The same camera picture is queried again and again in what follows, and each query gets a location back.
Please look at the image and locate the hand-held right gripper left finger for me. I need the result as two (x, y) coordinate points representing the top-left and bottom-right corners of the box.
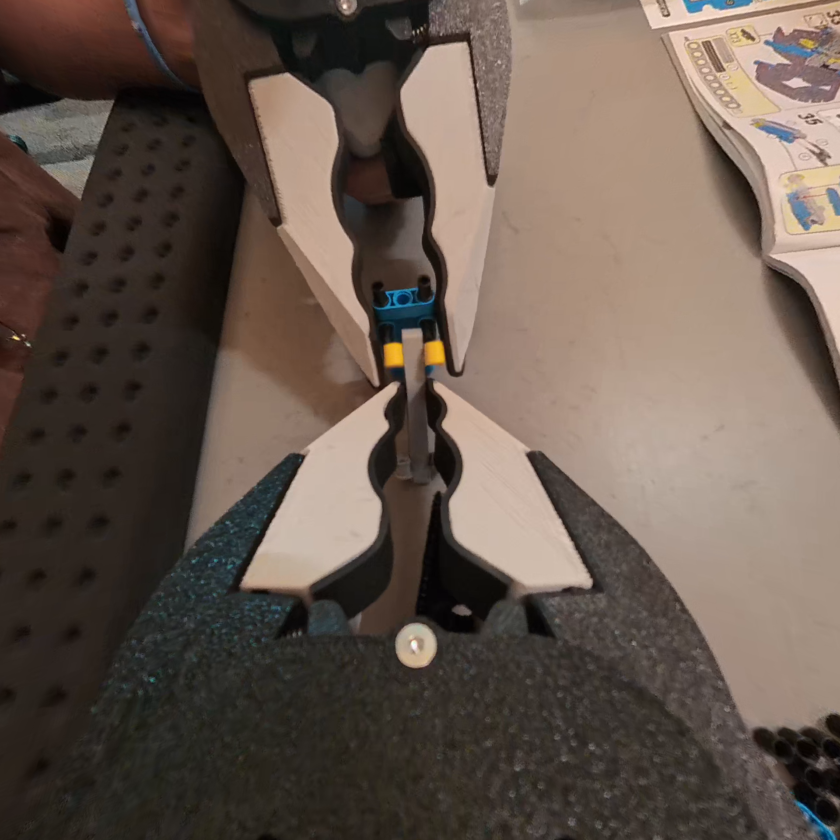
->
(239, 381), (403, 619)

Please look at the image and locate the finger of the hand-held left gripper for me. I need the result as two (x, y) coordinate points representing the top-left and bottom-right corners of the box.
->
(399, 33), (496, 378)
(248, 71), (386, 388)

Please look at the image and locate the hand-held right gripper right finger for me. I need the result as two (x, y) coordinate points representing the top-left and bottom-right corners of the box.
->
(425, 379), (595, 631)

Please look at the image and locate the long grey building beam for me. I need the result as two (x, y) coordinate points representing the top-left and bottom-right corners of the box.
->
(401, 328), (434, 487)

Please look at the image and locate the blue panel with black pins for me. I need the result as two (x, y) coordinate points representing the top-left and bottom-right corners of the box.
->
(370, 276), (440, 379)

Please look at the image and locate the pile of small building pieces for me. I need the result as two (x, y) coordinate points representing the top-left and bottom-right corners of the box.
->
(751, 714), (840, 829)

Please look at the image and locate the person's left forearm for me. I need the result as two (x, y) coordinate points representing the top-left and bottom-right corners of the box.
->
(0, 0), (201, 101)

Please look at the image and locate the person's left hand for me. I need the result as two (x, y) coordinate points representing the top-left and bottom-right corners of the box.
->
(344, 154), (398, 206)

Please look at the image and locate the blue wristband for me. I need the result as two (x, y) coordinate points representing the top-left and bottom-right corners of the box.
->
(122, 0), (199, 91)

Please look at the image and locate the black perforated pad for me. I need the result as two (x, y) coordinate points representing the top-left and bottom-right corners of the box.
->
(0, 92), (245, 788)

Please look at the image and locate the blue sticker sheet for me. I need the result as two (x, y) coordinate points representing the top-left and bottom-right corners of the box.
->
(638, 0), (840, 29)

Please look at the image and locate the instruction booklet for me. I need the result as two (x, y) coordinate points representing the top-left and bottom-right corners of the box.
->
(661, 0), (840, 383)

